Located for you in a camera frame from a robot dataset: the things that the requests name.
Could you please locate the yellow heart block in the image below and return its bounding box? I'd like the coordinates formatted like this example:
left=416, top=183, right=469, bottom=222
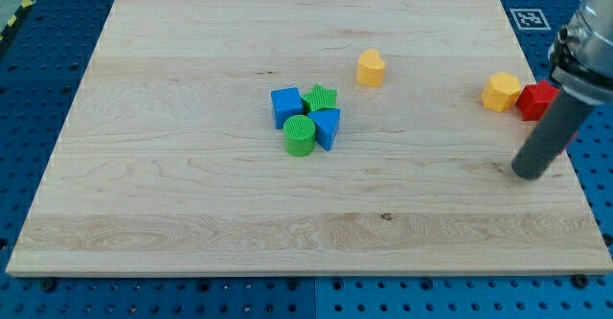
left=355, top=49, right=386, bottom=87

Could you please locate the green star block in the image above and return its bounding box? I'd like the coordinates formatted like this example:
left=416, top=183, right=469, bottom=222
left=302, top=84, right=337, bottom=113

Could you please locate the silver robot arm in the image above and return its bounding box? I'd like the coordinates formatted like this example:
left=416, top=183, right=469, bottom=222
left=511, top=0, right=612, bottom=180

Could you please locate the wooden board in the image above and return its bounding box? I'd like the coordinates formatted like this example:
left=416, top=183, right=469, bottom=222
left=7, top=0, right=612, bottom=277

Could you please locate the blue triangle block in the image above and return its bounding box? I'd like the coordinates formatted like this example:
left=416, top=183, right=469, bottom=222
left=307, top=108, right=341, bottom=151

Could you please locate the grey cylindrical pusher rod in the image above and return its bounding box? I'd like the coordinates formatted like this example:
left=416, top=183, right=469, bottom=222
left=511, top=90, right=597, bottom=180

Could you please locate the yellow hexagon block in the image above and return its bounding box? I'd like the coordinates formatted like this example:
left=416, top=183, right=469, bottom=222
left=481, top=72, right=522, bottom=112

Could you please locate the yellow black hazard tape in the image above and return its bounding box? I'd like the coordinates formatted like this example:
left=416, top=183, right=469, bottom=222
left=1, top=0, right=36, bottom=45

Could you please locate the red star block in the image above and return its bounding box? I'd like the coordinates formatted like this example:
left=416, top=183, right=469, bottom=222
left=515, top=80, right=559, bottom=121

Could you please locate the green cylinder block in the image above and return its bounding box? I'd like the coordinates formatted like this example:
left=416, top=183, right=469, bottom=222
left=283, top=115, right=316, bottom=157

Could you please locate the blue cube block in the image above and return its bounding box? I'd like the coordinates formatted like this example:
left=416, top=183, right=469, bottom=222
left=270, top=87, right=304, bottom=129

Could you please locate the white fiducial marker tag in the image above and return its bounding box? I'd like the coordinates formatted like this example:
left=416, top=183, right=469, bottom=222
left=511, top=8, right=551, bottom=31

